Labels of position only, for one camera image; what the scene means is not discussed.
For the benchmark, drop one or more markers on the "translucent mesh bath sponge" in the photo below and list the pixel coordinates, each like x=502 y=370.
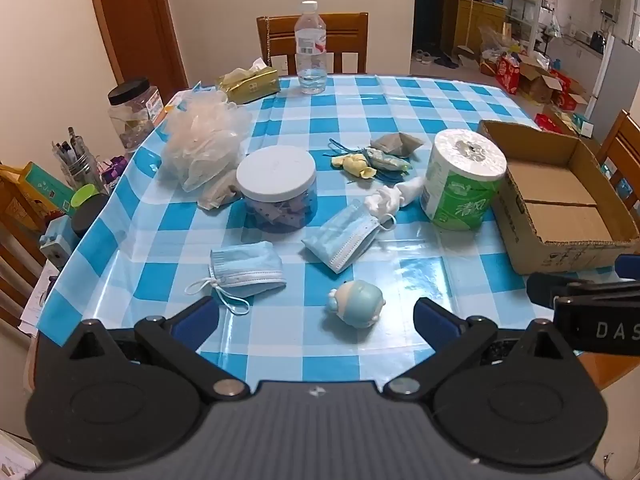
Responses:
x=205 y=135

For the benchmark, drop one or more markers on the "green round lid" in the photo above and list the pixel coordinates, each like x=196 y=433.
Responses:
x=85 y=196

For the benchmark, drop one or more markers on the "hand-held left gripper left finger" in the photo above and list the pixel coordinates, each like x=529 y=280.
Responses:
x=192 y=319

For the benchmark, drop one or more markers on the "blue face mask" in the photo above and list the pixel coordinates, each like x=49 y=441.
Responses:
x=340 y=235
x=245 y=265

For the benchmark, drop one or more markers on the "wooden door frame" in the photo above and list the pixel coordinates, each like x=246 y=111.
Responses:
x=145 y=20

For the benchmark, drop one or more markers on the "white water heater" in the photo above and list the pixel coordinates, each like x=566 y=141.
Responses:
x=610 y=2

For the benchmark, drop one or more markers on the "light blue toy figure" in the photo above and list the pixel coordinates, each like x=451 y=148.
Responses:
x=357 y=305

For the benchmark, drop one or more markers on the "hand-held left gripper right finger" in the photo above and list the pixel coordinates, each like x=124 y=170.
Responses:
x=434 y=319

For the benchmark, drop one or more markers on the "white sock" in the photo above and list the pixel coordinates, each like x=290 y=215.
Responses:
x=382 y=202

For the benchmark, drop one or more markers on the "light blue pencil sharpener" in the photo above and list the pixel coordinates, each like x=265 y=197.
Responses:
x=57 y=242

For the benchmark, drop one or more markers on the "glass pen holder with pens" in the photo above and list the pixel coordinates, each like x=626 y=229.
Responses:
x=80 y=170

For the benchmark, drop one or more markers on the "red gift box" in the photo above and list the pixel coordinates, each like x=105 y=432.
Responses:
x=507 y=75

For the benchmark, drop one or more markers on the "gold tissue pack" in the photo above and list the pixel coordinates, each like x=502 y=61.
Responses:
x=250 y=85

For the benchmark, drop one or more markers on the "black round container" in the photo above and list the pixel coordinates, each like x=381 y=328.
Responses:
x=90 y=217

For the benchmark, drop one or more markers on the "yellow wooden cabinet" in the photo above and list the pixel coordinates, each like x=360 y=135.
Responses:
x=480 y=20

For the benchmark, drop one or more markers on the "grey refrigerator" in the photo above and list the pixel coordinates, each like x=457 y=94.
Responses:
x=615 y=80

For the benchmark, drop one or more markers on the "toilet paper roll green wrap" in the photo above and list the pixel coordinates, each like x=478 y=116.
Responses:
x=460 y=185

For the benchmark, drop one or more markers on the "cardboard boxes on floor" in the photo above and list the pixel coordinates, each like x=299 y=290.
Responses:
x=540 y=82

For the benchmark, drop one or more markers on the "purple binder clips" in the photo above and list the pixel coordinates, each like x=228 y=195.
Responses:
x=115 y=170

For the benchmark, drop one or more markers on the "grey triangular pouch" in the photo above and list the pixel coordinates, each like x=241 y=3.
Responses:
x=400 y=142

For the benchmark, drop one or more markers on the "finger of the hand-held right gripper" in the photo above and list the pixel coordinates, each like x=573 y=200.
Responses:
x=545 y=287
x=630 y=266

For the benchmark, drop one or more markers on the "beige burlap pouch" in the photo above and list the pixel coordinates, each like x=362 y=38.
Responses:
x=217 y=193

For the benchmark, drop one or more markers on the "plastic jar with white lid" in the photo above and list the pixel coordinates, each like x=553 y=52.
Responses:
x=275 y=170

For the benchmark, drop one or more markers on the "clear jar with black lid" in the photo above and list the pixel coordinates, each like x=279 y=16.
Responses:
x=132 y=120

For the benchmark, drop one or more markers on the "clear plastic water bottle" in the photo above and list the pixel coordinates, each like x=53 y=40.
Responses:
x=310 y=35

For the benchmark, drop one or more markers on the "blue white checked tablecloth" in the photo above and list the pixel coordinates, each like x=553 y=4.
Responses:
x=300 y=115

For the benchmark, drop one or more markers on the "teal cardboard box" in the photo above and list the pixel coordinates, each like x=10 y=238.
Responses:
x=47 y=187

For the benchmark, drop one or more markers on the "wooden chair with slatted back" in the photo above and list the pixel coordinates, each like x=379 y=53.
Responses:
x=345 y=30

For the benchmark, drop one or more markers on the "yellow sachet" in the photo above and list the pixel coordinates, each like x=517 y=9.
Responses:
x=357 y=162

